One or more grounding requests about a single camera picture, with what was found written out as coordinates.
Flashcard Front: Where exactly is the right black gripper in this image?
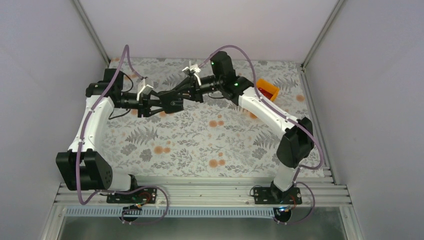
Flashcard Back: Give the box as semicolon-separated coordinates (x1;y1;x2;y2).
172;74;223;103

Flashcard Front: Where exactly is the black card holder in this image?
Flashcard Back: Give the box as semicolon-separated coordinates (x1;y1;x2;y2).
161;90;184;114

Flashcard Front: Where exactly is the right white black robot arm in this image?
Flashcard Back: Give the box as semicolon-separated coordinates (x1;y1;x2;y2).
164;51;315;204

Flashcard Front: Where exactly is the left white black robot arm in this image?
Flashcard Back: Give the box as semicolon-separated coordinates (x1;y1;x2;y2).
55;68;183;203

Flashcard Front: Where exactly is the floral table mat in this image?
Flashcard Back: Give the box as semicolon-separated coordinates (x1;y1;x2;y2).
95;58;310;178

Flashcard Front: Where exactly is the orange plastic bin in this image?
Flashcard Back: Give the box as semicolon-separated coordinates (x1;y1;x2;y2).
256;78;280;102

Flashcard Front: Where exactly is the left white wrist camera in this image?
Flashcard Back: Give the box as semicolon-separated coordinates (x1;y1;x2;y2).
136;78;154;101

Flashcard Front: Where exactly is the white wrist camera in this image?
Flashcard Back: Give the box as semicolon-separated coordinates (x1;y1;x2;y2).
136;78;154;101
181;60;202;86

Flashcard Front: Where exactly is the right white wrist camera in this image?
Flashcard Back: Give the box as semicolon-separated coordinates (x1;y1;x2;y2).
181;60;202;86

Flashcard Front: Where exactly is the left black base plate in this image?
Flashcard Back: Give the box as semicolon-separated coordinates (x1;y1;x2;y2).
106;187;157;205

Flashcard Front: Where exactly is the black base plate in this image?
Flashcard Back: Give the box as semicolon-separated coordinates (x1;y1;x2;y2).
249;185;303;205
106;187;157;205

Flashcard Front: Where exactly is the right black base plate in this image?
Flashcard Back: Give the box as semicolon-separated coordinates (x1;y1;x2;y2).
249;185;303;205

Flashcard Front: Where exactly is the grey slotted cable duct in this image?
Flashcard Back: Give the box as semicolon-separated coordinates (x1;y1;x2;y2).
64;206;274;219

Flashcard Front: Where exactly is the aluminium rail frame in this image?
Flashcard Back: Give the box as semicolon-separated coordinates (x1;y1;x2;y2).
54;176;353;208

